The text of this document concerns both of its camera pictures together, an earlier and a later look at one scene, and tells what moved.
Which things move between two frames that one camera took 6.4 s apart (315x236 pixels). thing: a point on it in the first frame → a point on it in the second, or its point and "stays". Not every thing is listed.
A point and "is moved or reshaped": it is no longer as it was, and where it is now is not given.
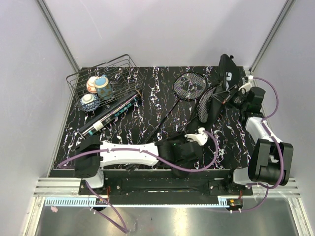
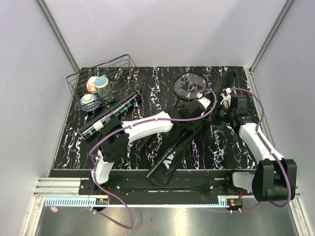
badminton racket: [187, 87] stays
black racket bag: [228, 76] is moved or reshaped
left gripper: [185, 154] → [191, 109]
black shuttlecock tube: [110, 114] stays
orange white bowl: [90, 85] stays
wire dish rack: [110, 80] stays
